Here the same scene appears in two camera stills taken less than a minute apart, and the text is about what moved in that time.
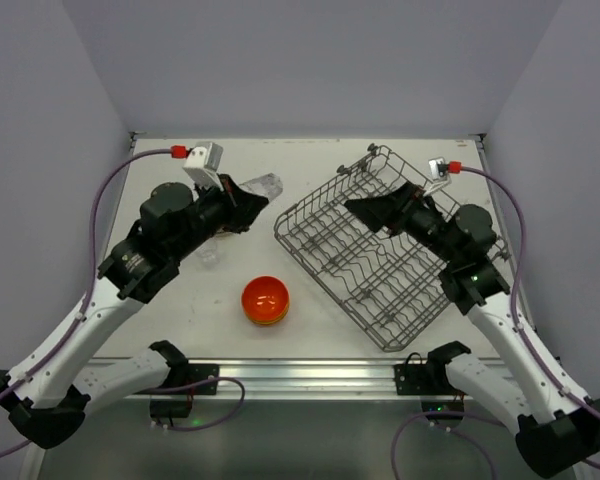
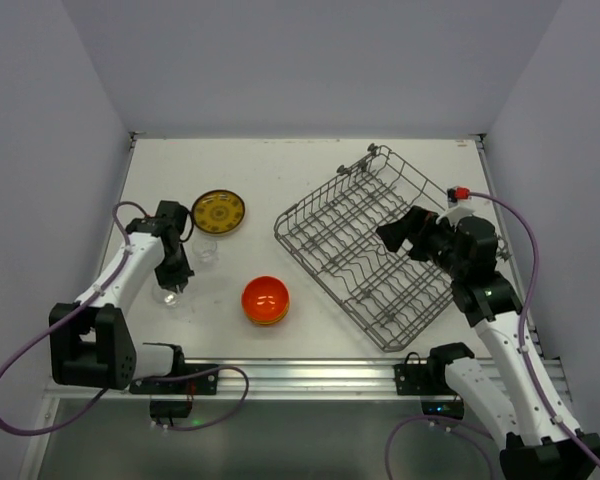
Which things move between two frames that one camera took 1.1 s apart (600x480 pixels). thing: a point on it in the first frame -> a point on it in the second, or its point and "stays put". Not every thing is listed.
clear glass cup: (268, 186) -> (166, 298)
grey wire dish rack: (393, 282) stays put
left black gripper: (230, 203) -> (175, 273)
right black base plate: (423, 379) stays put
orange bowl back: (265, 298) stays put
